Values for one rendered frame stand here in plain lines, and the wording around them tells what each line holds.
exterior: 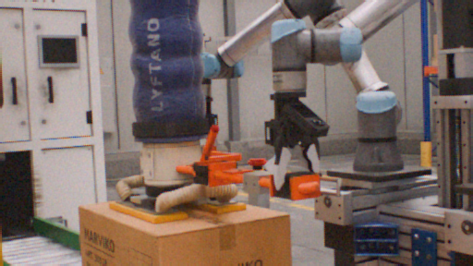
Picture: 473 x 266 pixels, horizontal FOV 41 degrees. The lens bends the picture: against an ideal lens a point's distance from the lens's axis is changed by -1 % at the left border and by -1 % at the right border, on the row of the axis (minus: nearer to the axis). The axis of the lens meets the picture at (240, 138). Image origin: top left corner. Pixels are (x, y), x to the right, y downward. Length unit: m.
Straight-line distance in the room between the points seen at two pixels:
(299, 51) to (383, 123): 0.61
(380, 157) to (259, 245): 0.46
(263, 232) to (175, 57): 0.54
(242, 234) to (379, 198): 0.44
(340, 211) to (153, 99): 0.61
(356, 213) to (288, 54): 0.64
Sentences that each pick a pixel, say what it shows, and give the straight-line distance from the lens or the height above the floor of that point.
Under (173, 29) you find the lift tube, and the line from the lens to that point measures 1.81.
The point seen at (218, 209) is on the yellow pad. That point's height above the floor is 0.97.
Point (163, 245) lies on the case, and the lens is 1.59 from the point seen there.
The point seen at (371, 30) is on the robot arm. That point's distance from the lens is 1.53.
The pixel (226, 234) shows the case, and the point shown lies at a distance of 1.67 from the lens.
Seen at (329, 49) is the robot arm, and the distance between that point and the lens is 1.38.
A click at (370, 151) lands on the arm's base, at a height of 1.10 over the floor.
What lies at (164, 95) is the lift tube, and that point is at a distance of 1.81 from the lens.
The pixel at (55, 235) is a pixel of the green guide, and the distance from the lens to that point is 3.55.
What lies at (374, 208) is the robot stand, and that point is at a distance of 1.91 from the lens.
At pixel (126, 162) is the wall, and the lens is 10.85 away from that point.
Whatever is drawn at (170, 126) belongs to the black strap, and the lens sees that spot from 1.79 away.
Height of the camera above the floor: 1.28
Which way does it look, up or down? 4 degrees down
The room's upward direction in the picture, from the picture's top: 3 degrees counter-clockwise
